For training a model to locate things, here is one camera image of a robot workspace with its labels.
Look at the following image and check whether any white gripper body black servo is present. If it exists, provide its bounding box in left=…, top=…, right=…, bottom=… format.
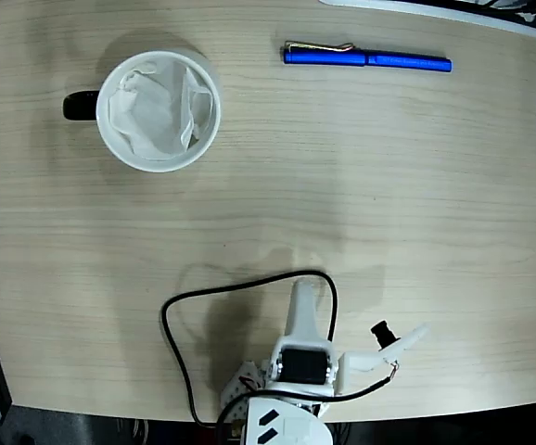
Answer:
left=267, top=336, right=342, bottom=398

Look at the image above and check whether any blue pen with metal clip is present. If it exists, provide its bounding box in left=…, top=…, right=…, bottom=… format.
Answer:
left=281, top=40, right=453, bottom=74

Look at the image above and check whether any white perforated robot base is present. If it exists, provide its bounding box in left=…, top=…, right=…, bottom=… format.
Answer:
left=220, top=360, right=332, bottom=421

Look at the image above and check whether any crumpled white tissue paper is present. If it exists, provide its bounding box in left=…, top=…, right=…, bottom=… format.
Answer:
left=108, top=62, right=216, bottom=162

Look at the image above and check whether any silver flat stand plate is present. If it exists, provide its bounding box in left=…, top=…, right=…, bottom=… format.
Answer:
left=318, top=0, right=536, bottom=40

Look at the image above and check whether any black camera cable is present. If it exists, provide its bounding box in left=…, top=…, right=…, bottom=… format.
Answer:
left=160, top=270, right=402, bottom=430

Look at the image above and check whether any white mug with black handle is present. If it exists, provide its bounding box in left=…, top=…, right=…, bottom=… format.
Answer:
left=62, top=49, right=223, bottom=174

